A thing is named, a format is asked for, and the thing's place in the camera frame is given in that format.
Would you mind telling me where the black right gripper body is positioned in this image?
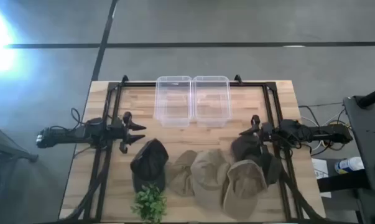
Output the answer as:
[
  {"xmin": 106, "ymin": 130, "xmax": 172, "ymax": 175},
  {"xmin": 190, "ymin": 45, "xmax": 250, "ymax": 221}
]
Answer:
[{"xmin": 251, "ymin": 114, "xmax": 274, "ymax": 142}]

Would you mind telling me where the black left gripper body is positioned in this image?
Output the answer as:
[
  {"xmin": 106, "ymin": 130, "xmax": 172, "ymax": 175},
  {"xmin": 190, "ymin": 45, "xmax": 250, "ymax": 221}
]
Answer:
[{"xmin": 108, "ymin": 111, "xmax": 133, "ymax": 154}]

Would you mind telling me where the black baseball cap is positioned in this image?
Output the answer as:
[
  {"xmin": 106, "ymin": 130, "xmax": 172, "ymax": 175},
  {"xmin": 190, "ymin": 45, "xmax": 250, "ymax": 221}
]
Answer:
[{"xmin": 130, "ymin": 138, "xmax": 170, "ymax": 194}]

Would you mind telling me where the dark olive baseball cap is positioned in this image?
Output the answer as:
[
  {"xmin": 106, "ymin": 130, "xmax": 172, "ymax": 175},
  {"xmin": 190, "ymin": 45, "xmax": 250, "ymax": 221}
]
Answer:
[{"xmin": 230, "ymin": 135, "xmax": 283, "ymax": 186}]

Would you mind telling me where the clear plastic bin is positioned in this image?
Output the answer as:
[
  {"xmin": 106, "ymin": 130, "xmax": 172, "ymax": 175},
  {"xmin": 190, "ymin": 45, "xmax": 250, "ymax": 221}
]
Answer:
[
  {"xmin": 154, "ymin": 75, "xmax": 193, "ymax": 129},
  {"xmin": 192, "ymin": 75, "xmax": 232, "ymax": 129}
]

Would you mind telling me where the beige baseball cap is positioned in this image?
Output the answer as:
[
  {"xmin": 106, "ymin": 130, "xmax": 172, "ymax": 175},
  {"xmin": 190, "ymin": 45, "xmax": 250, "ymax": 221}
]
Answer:
[
  {"xmin": 167, "ymin": 149, "xmax": 198, "ymax": 197},
  {"xmin": 190, "ymin": 148, "xmax": 232, "ymax": 210},
  {"xmin": 222, "ymin": 159, "xmax": 268, "ymax": 220}
]

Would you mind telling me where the white paper sheet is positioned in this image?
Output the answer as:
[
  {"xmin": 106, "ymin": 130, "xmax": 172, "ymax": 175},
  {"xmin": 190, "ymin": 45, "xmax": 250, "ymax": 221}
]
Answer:
[{"xmin": 311, "ymin": 157, "xmax": 333, "ymax": 198}]

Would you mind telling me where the green artificial plant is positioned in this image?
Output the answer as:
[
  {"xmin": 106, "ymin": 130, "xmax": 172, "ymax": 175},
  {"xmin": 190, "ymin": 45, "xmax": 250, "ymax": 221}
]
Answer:
[{"xmin": 130, "ymin": 183, "xmax": 168, "ymax": 224}]

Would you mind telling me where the white blue spray can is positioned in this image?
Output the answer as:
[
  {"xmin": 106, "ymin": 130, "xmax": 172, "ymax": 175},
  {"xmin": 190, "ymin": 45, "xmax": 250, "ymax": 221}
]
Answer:
[{"xmin": 334, "ymin": 156, "xmax": 365, "ymax": 175}]

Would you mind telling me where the grey equipment cart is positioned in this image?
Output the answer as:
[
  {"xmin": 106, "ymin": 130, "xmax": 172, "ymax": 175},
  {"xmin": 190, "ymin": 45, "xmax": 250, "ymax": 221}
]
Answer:
[{"xmin": 342, "ymin": 84, "xmax": 375, "ymax": 194}]

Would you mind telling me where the black metal table frame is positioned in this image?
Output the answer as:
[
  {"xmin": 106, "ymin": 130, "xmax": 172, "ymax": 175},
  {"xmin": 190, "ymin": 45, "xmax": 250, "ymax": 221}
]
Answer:
[{"xmin": 62, "ymin": 74, "xmax": 328, "ymax": 223}]

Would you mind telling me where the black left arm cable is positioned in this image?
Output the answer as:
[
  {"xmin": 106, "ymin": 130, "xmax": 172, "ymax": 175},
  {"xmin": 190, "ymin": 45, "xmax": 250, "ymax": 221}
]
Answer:
[{"xmin": 49, "ymin": 107, "xmax": 96, "ymax": 131}]

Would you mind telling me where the bundle of cables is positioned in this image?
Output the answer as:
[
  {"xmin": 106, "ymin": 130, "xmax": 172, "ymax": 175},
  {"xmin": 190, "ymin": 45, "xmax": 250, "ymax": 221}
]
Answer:
[{"xmin": 298, "ymin": 104, "xmax": 353, "ymax": 157}]

